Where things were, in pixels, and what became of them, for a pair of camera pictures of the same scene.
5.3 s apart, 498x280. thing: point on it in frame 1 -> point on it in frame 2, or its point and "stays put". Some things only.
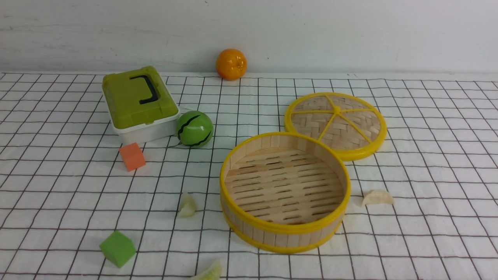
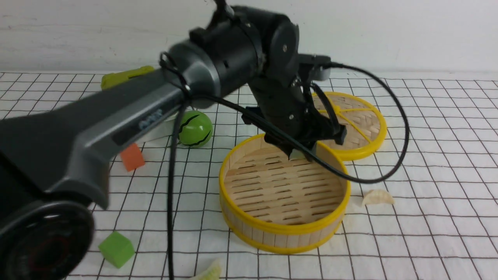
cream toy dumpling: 377,196 stays put
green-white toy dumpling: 213,272 stays put
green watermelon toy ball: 195,129 stays put
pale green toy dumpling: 189,206 -> 296,154
